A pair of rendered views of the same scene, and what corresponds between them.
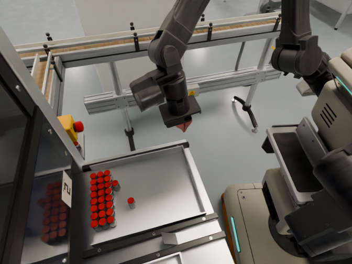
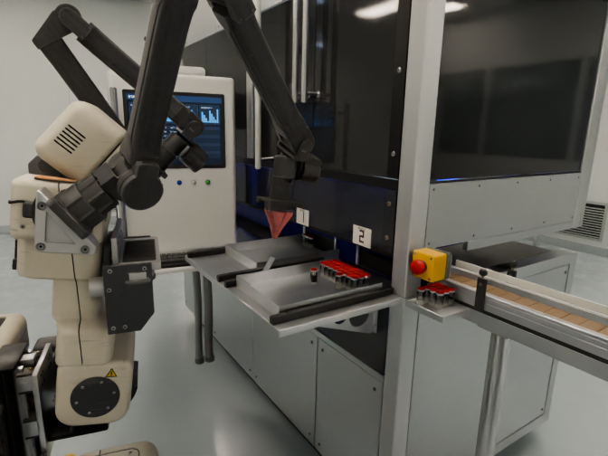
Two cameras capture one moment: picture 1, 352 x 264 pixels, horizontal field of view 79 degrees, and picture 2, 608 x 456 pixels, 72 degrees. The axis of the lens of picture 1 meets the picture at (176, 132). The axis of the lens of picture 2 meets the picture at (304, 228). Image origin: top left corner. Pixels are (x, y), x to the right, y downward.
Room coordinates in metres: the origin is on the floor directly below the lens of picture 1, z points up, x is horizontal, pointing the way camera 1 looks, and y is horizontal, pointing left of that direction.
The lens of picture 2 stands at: (1.41, -0.26, 1.34)
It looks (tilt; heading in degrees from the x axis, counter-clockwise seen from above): 13 degrees down; 162
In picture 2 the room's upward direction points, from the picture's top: 1 degrees clockwise
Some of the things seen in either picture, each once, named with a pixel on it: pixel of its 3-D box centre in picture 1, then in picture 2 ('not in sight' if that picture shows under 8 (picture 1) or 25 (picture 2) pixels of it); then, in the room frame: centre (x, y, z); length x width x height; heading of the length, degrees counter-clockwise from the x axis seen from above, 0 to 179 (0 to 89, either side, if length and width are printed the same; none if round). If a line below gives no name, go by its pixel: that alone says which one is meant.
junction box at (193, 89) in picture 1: (190, 91); not in sight; (1.29, -0.11, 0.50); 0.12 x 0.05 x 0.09; 106
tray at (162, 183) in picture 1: (144, 189); (308, 284); (0.30, 0.10, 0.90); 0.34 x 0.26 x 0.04; 105
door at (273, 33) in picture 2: not in sight; (280, 86); (-0.27, 0.16, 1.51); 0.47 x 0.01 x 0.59; 16
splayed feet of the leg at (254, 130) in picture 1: (245, 110); not in sight; (1.52, -0.69, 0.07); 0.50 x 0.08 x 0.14; 16
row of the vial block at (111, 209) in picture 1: (110, 197); (337, 276); (0.28, 0.21, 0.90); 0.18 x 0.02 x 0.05; 15
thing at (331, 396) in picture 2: not in sight; (326, 293); (-0.69, 0.55, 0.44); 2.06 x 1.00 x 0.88; 16
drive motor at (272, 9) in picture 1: (275, 11); not in sight; (1.76, -0.76, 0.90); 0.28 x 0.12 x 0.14; 16
